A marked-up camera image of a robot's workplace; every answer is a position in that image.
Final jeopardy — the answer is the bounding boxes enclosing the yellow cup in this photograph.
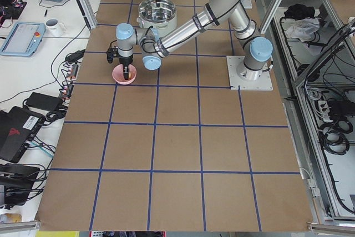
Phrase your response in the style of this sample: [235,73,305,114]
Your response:
[0,213,22,224]

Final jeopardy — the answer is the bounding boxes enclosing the near blue teach pendant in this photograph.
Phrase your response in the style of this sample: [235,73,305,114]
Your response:
[1,22,45,57]

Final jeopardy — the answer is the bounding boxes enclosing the black camera cable arm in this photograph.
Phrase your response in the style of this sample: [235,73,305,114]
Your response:
[108,26,167,54]

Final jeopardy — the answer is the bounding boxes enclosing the black computer box red logo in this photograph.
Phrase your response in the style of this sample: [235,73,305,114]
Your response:
[1,106,45,163]

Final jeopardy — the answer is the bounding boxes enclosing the black white cloth bundle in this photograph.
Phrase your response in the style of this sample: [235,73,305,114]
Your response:
[284,4,320,42]

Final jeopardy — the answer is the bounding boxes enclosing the small black adapter left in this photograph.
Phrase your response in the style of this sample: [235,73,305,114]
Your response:
[65,49,85,64]

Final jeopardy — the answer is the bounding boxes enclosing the pale green electric pot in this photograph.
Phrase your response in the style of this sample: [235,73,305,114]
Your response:
[136,0,177,32]

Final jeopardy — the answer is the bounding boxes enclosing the white power strip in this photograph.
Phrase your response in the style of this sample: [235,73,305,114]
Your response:
[317,100,332,123]

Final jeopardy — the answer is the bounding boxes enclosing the black device bottom left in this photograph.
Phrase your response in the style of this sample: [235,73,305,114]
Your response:
[1,164,40,209]

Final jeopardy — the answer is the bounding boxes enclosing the pink bowl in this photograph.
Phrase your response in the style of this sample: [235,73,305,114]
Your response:
[112,64,136,85]

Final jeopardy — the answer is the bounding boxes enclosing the aluminium frame right structure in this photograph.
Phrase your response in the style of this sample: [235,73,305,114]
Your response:
[261,0,354,226]

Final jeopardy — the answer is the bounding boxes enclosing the circuit board with wires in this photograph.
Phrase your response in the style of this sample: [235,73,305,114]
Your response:
[1,0,27,26]

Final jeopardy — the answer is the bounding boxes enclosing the coiled black cables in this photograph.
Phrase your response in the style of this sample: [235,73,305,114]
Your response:
[317,117,352,156]

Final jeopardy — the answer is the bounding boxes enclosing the black power brick on table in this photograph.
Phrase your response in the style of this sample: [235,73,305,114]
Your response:
[23,92,63,112]

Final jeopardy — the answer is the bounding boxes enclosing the white mug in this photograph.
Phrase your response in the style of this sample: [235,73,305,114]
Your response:
[45,18,66,37]

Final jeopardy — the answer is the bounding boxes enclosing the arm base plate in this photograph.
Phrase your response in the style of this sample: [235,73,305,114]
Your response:
[241,0,252,9]
[226,56,273,91]

